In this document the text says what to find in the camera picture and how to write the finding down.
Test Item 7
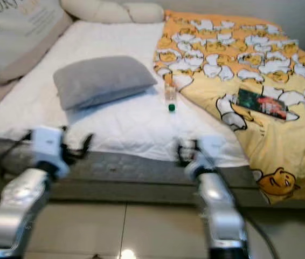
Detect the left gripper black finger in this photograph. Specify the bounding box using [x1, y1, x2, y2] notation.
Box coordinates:
[77, 133, 94, 156]

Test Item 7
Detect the grey pillow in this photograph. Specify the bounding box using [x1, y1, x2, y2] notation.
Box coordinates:
[53, 55, 157, 111]

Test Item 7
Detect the yellow cartoon egg blanket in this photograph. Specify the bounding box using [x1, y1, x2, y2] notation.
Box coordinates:
[154, 10, 305, 206]

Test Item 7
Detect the dark red magazine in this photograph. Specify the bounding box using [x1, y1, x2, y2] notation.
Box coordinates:
[235, 88, 290, 121]

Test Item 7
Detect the white quilted mattress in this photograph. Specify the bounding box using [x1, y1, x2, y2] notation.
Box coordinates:
[0, 21, 250, 168]

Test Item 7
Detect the grey bed base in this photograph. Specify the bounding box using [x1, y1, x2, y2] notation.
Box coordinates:
[0, 135, 264, 208]

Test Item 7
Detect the clear bottle green cap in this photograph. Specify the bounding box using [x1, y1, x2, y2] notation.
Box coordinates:
[164, 80, 177, 113]

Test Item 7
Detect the large printed grey cushion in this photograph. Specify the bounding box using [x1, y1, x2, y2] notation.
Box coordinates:
[0, 0, 73, 125]

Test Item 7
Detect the long cream bolster pillow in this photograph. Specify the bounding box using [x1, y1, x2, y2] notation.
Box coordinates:
[60, 0, 134, 24]

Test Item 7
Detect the short cream bolster pillow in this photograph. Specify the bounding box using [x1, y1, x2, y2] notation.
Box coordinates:
[123, 3, 165, 24]

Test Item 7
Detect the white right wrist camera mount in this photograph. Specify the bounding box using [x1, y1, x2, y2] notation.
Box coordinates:
[198, 135, 226, 165]

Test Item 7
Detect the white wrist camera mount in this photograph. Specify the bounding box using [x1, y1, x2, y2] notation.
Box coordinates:
[198, 135, 226, 165]
[31, 126, 67, 162]

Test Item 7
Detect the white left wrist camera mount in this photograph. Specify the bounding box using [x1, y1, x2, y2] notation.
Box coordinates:
[31, 126, 67, 162]

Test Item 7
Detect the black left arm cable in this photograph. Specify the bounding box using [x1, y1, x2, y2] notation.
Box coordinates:
[0, 132, 36, 181]

